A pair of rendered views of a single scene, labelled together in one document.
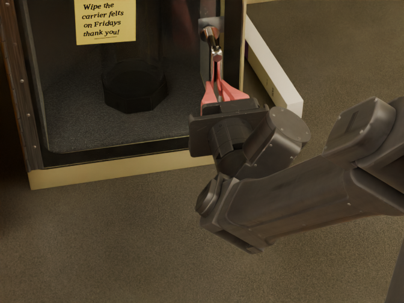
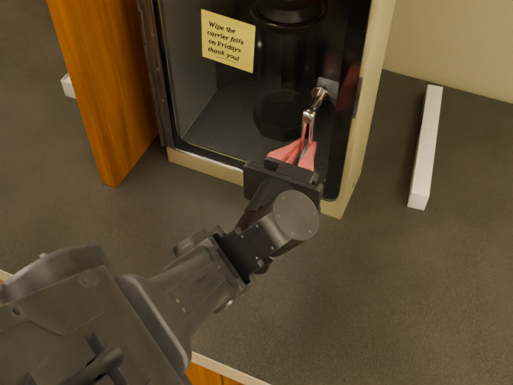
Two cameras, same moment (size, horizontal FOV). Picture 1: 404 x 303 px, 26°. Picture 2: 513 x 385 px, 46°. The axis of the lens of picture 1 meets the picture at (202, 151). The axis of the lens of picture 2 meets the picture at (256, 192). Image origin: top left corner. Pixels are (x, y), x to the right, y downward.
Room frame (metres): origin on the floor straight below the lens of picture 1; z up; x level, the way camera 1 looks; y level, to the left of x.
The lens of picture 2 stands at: (0.39, -0.29, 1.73)
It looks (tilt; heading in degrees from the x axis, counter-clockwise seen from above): 51 degrees down; 35
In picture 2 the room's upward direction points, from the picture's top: straight up
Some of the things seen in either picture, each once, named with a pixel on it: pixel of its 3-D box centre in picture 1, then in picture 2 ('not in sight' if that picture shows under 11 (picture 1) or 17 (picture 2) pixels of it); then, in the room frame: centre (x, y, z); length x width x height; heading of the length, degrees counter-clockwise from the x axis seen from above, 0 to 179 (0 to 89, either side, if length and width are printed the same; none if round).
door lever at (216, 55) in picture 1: (213, 66); (311, 126); (0.90, -0.01, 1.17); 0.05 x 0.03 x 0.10; 11
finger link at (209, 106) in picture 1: (224, 106); (298, 167); (0.85, -0.03, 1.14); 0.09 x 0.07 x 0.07; 11
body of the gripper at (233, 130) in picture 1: (232, 144); (274, 205); (0.78, -0.04, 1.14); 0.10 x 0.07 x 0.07; 101
